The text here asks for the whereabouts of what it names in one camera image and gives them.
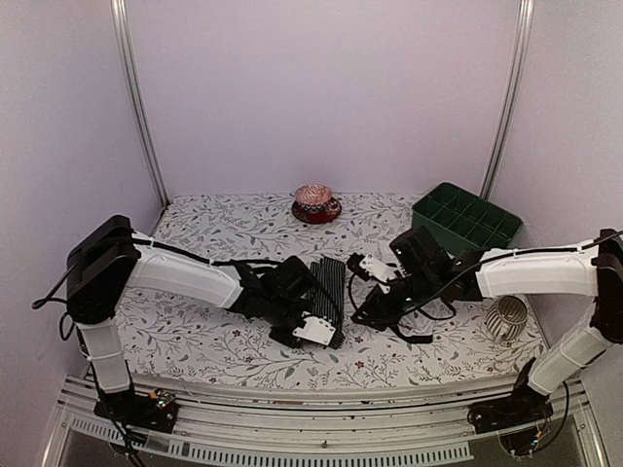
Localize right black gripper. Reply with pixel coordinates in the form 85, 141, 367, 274
351, 269, 438, 333

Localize navy striped underwear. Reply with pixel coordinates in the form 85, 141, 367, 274
310, 256, 346, 349

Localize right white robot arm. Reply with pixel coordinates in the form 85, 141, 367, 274
347, 227, 622, 424

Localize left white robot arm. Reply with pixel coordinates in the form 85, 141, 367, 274
33, 215, 333, 422

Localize white black-trimmed underwear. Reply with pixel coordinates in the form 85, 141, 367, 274
388, 323, 433, 344

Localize green divided organizer tray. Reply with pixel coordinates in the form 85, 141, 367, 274
412, 182, 523, 255

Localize striped glass mug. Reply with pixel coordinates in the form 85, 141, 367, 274
485, 296, 528, 343

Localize red patterned bowl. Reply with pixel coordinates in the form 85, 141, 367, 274
294, 184, 333, 212

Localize dark red saucer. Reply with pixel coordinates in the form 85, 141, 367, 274
291, 198, 342, 225

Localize floral tablecloth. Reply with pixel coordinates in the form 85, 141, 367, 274
92, 192, 557, 391

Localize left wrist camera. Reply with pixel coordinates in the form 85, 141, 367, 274
292, 312, 336, 346

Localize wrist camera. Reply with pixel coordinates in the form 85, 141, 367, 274
347, 253, 397, 285
292, 312, 336, 346

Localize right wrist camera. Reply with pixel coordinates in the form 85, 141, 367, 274
347, 253, 397, 285

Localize front aluminium rail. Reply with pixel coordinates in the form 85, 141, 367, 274
41, 373, 609, 467

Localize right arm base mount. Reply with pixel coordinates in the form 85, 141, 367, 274
467, 357, 554, 434

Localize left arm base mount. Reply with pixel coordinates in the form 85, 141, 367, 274
94, 388, 179, 434

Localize right aluminium frame post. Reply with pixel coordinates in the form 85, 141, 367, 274
480, 0, 534, 199

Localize aluminium frame post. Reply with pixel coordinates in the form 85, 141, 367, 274
110, 0, 169, 209
480, 0, 534, 199

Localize left aluminium frame post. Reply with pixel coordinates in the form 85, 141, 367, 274
110, 0, 169, 209

